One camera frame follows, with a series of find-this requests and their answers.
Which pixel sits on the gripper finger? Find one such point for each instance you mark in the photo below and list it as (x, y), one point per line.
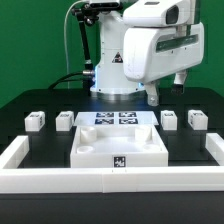
(179, 81)
(152, 94)

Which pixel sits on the white square table top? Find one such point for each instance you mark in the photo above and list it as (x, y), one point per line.
(118, 146)

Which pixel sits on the white sheet with tags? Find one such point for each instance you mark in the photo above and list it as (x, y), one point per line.
(115, 118)

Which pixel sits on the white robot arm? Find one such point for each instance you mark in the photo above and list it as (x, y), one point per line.
(103, 24)

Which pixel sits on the white U-shaped obstacle fence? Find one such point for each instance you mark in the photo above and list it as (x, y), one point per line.
(14, 180)

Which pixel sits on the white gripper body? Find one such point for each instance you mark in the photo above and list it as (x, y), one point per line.
(153, 53)

